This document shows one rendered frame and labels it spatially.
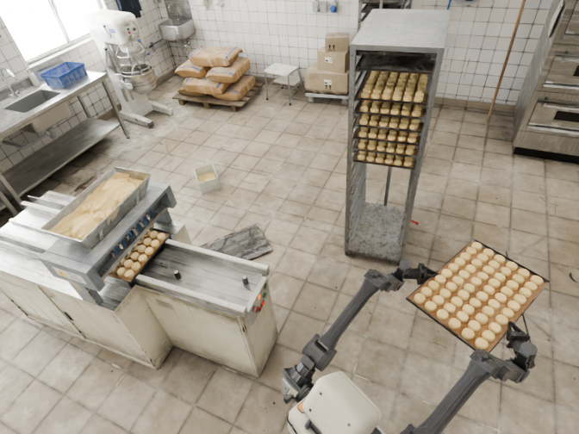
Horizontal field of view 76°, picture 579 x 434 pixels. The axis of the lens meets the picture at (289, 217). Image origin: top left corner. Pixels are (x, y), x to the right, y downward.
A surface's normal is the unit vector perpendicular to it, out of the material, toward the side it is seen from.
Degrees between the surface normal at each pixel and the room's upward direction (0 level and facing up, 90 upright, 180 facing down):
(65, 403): 0
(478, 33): 90
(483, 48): 90
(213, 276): 0
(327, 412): 47
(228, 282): 0
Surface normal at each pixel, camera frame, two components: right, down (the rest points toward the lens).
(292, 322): -0.08, -0.72
